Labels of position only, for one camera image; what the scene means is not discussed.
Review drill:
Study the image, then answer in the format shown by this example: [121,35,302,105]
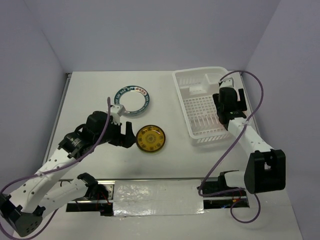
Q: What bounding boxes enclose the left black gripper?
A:
[94,117,137,148]

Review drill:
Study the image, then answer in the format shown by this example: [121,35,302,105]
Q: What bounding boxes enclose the yellow patterned plate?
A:
[135,124,166,153]

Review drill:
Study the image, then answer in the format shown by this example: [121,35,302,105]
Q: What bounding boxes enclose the teal rim lettered plate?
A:
[113,85,151,117]

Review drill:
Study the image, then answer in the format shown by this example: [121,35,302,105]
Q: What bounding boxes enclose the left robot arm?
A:
[0,111,136,240]

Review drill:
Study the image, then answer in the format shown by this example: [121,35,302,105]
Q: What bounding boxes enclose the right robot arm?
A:
[212,87,286,196]

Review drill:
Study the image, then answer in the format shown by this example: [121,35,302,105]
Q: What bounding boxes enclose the white plastic dish rack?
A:
[172,66,233,146]

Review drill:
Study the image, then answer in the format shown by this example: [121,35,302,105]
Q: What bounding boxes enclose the silver foil tape sheet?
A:
[113,179,205,217]

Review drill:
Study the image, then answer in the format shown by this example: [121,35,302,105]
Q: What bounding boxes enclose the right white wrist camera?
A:
[219,77,235,88]

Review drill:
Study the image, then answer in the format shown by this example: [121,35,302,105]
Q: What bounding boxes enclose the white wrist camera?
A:
[109,104,126,126]
[219,77,235,88]

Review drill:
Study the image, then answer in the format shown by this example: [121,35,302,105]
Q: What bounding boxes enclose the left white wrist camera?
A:
[109,104,126,126]

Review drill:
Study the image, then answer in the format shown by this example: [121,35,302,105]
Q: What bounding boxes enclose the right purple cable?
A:
[197,70,265,223]

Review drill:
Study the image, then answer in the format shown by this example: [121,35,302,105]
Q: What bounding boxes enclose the purple cable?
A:
[0,96,112,238]
[197,70,265,223]

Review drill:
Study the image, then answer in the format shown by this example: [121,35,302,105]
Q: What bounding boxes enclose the black metal base rail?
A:
[66,179,250,217]

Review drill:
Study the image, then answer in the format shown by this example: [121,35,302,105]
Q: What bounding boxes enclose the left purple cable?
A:
[0,96,112,238]

